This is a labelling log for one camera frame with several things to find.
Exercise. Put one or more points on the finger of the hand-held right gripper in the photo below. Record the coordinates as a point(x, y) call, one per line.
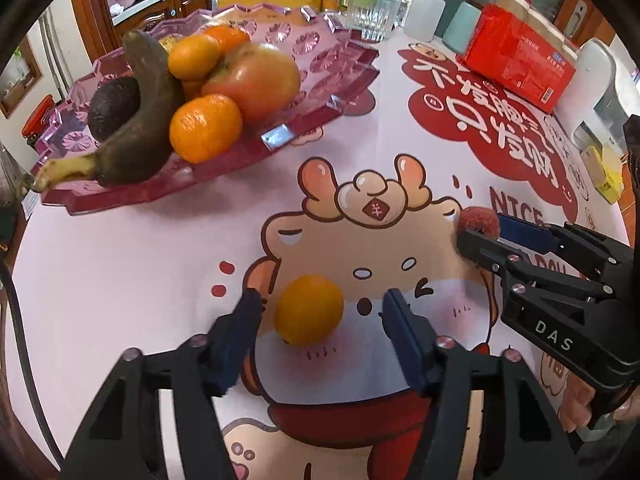
point(485, 252)
point(525, 235)

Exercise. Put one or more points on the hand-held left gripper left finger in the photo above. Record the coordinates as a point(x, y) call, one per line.
point(235, 345)

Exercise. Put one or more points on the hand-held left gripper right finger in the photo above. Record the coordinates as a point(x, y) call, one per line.
point(405, 340)

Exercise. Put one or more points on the red lychee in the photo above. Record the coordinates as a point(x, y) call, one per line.
point(480, 219)

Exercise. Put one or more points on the small yellow orange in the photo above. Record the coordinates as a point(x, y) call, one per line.
point(310, 310)

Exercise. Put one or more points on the pink plastic fruit plate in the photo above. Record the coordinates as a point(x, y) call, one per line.
point(345, 85)

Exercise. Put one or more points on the person's right hand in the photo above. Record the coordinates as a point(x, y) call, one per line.
point(572, 405)

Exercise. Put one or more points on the small yellow box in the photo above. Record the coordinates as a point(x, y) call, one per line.
point(607, 180)

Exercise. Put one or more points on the white countertop appliance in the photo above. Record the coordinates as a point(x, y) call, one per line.
point(595, 80)

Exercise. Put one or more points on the red cardboard carton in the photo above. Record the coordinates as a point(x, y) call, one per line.
point(515, 65)

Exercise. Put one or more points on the mint green canister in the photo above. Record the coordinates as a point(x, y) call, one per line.
point(460, 30)

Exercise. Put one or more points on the tangerine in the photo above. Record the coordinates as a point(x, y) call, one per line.
point(205, 130)
point(192, 57)
point(230, 37)

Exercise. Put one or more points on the dark brown banana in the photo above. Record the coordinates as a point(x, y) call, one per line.
point(150, 130)

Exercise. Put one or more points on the white plastic squeeze bottle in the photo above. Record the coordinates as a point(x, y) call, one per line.
point(425, 15)

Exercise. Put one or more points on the clear drinking glass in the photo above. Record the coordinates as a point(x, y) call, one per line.
point(372, 15)

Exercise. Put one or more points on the large orange-red tomato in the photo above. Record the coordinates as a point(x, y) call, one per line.
point(260, 82)

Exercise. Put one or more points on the dark avocado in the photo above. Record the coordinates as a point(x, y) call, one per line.
point(112, 110)

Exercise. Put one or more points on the dark jar with red lid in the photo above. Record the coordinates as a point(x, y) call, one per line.
point(37, 117)

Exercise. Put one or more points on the wooden kitchen cabinet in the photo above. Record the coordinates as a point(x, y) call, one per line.
point(150, 10)

